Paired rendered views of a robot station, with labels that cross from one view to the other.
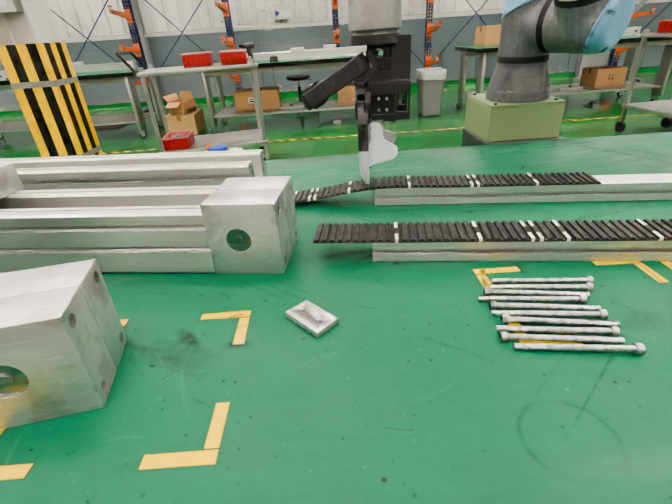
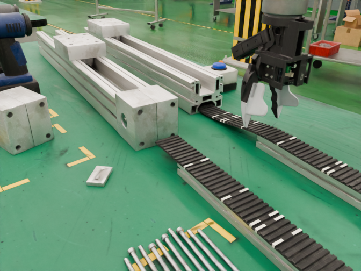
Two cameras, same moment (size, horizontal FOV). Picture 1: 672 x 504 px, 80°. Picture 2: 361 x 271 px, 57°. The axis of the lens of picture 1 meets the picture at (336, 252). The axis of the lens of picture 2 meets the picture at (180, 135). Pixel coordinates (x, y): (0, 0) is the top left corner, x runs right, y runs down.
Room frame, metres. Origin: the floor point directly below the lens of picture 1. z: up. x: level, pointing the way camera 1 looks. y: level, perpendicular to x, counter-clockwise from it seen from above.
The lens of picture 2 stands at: (0.13, -0.42, 1.12)
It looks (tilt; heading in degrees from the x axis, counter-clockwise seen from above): 28 degrees down; 50
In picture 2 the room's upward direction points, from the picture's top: 1 degrees clockwise
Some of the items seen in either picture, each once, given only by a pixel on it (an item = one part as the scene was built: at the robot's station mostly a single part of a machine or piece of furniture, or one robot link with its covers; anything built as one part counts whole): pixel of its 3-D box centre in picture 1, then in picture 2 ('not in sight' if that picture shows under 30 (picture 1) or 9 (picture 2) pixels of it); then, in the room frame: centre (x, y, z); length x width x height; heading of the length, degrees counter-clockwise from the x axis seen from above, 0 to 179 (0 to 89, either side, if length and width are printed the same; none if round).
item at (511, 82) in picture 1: (519, 76); not in sight; (1.07, -0.49, 0.92); 0.15 x 0.15 x 0.10
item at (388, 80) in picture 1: (380, 79); (281, 51); (0.65, -0.08, 0.98); 0.09 x 0.08 x 0.12; 83
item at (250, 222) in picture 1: (257, 219); (151, 115); (0.50, 0.10, 0.83); 0.12 x 0.09 x 0.10; 172
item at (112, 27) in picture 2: not in sight; (108, 30); (0.76, 0.77, 0.87); 0.16 x 0.11 x 0.07; 82
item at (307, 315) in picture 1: (311, 317); (100, 176); (0.33, 0.03, 0.78); 0.05 x 0.03 x 0.01; 43
